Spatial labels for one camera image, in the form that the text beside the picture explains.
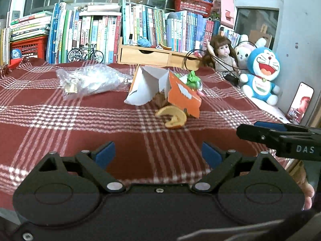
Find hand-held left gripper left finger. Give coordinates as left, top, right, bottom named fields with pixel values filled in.
left=36, top=141, right=126, bottom=194

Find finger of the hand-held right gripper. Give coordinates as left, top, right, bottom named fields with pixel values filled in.
left=236, top=124, right=282, bottom=148
left=254, top=121, right=321, bottom=135

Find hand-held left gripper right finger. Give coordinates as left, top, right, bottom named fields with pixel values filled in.
left=191, top=141, right=280, bottom=194

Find clear plastic bag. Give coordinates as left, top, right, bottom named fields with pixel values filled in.
left=56, top=64, right=133, bottom=101

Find short row of books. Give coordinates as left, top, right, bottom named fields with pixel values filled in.
left=219, top=26, right=241, bottom=46

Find row of blue-spined books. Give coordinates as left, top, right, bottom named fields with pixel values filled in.
left=166, top=11, right=221, bottom=53

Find row of thin colourful books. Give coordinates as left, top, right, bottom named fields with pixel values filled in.
left=46, top=2, right=122, bottom=64

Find row of tall books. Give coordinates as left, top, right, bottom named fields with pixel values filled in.
left=122, top=0, right=167, bottom=48

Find row of pale upright books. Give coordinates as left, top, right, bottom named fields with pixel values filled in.
left=0, top=28, right=12, bottom=66

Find horizontal stack of books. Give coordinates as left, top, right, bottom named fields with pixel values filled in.
left=10, top=11, right=52, bottom=42

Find person's right hand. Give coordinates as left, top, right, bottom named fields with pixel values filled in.
left=288, top=161, right=315, bottom=210

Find white bed sheet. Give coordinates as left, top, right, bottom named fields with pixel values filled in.
left=248, top=95, right=293, bottom=125

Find red plaid blanket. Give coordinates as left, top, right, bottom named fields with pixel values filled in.
left=0, top=58, right=294, bottom=211

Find smartphone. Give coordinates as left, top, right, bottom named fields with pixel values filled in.
left=286, top=82, right=314, bottom=124

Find blue cat plush toy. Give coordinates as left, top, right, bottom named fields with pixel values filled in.
left=239, top=46, right=281, bottom=106

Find orange peel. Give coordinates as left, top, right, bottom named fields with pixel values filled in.
left=155, top=105, right=187, bottom=130

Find small black device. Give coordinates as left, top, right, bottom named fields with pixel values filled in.
left=224, top=74, right=240, bottom=86

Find brown food scraps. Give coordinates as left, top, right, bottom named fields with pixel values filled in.
left=153, top=92, right=171, bottom=108

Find green plastic bag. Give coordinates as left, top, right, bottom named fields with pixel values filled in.
left=176, top=70, right=205, bottom=97

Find white bunny plush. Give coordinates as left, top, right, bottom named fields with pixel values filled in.
left=234, top=38, right=267, bottom=67

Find orange white paper box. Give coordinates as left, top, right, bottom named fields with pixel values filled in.
left=124, top=64, right=202, bottom=119

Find brown-haired doll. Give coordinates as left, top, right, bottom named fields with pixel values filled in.
left=201, top=36, right=239, bottom=72

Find black bicycle model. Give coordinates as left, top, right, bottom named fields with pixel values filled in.
left=67, top=43, right=104, bottom=63

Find wooden drawer organizer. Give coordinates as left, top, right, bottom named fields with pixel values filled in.
left=117, top=37, right=201, bottom=69

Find blue yarn toy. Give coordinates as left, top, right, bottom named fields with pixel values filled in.
left=137, top=36, right=152, bottom=48

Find pink box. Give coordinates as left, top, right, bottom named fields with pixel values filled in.
left=213, top=0, right=235, bottom=29

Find red flat box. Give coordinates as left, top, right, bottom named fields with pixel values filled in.
left=7, top=58, right=24, bottom=70

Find red plastic crate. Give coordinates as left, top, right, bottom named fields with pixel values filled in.
left=9, top=36, right=48, bottom=64

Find red plastic basket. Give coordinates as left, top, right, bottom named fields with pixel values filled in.
left=174, top=0, right=213, bottom=18

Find black cable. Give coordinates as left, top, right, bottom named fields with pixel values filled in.
left=184, top=41, right=257, bottom=81

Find white bead string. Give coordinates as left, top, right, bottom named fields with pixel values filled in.
left=78, top=4, right=101, bottom=13

